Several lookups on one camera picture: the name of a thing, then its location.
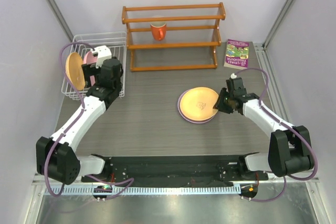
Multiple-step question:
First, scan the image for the pink plastic plate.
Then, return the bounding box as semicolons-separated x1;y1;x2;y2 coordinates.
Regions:
82;51;98;88

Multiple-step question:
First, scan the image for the large yellow plate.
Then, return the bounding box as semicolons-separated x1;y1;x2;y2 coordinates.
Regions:
65;52;86;91

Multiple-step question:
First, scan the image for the small orange-yellow plate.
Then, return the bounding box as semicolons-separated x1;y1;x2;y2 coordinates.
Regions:
180;87;218;121

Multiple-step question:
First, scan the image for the purple plastic plate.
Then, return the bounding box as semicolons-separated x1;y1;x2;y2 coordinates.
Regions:
177;90;215;124

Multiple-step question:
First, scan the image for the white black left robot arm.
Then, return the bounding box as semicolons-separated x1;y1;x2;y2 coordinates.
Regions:
36;58;123;185

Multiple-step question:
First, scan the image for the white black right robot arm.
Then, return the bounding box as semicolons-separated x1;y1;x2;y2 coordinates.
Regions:
214;78;318;180

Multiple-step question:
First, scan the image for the orange wooden shelf rack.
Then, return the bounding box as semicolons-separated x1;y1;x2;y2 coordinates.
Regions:
121;2;226;72

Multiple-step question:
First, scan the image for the purple treehouse paperback book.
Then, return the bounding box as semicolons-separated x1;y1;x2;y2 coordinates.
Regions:
224;39;249;70

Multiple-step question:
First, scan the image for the orange ceramic mug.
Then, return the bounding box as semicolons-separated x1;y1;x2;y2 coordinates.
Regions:
150;22;166;41

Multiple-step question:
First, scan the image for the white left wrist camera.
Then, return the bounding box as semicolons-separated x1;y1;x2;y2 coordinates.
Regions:
87;46;112;68

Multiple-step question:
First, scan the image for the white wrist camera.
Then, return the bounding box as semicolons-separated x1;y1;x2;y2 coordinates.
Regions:
87;46;112;68
229;73;237;79

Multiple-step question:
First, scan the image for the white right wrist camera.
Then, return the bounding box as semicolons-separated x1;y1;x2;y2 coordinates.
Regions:
229;73;237;79

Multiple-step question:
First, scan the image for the white wire dish rack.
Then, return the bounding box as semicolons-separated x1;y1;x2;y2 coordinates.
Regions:
61;31;127;101

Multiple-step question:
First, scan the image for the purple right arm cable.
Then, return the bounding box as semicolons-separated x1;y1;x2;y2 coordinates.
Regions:
235;67;319;202

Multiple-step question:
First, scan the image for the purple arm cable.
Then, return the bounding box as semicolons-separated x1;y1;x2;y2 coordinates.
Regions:
44;42;134;198
235;67;319;202

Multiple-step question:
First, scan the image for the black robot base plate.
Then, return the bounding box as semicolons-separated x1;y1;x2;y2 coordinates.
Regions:
96;155;268;188

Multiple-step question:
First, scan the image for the white slotted cable duct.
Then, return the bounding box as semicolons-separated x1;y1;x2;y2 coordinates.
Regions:
44;185;242;196

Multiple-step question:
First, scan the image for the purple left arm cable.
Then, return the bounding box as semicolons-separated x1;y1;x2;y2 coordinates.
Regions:
44;42;134;198

